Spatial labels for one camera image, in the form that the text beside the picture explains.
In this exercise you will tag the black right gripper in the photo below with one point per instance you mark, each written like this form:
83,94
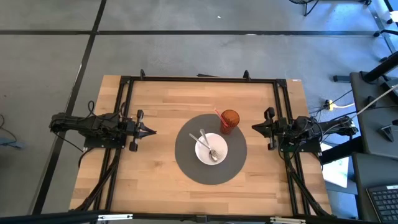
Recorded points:
280,129

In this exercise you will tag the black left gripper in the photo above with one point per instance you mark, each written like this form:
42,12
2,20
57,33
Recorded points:
134,130

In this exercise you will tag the orange faceted plastic tumbler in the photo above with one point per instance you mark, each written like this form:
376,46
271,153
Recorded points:
230,124

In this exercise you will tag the red drinking straw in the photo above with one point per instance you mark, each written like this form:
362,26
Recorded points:
219,115

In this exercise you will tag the white bowl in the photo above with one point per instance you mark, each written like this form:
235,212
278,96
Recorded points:
219,143

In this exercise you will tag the silver metal fork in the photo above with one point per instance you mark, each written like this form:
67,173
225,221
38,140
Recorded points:
196,139

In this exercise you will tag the silver metal spoon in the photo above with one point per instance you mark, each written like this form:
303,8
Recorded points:
203,137

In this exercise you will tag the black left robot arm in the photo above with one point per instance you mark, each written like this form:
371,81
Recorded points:
81,123

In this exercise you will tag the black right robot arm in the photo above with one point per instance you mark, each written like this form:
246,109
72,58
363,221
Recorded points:
332,127

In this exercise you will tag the round grey woven placemat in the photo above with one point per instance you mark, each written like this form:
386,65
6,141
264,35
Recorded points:
186,161

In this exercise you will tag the yellow power strip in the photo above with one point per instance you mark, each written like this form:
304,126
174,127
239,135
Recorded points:
329,105

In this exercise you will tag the black desk support bar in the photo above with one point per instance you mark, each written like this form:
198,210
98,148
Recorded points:
340,151

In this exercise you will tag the white paper sheet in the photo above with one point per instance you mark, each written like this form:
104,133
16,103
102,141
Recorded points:
337,172

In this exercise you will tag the grey side desk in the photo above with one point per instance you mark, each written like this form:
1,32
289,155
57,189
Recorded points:
373,174

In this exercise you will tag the black wedge stand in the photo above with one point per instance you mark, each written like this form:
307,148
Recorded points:
386,132

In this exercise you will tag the black computer keyboard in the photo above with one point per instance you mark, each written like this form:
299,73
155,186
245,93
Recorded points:
385,203

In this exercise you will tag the black office chair base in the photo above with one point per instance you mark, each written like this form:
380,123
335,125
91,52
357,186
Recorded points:
387,31

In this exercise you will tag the black aluminium table frame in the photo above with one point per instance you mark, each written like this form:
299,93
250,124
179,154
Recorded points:
202,79

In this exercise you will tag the silver metal bracket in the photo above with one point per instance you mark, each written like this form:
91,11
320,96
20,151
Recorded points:
115,216
287,220

